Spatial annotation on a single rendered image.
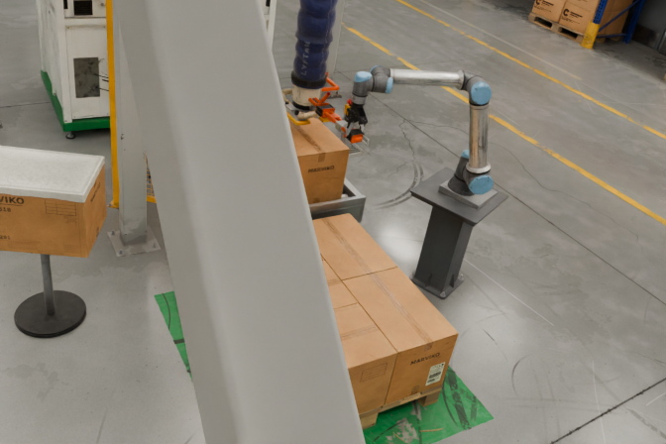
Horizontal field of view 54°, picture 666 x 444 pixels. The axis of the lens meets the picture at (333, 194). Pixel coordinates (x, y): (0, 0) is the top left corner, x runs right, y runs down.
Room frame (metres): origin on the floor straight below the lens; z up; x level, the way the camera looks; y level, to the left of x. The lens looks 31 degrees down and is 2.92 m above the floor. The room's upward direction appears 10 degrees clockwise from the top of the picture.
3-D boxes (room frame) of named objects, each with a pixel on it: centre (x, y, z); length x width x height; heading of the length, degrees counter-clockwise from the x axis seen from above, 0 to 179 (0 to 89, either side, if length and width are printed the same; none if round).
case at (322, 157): (3.96, 0.27, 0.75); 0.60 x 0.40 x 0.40; 34
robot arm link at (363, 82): (3.49, -0.06, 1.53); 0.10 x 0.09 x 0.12; 102
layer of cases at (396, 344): (2.92, -0.05, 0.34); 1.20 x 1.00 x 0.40; 34
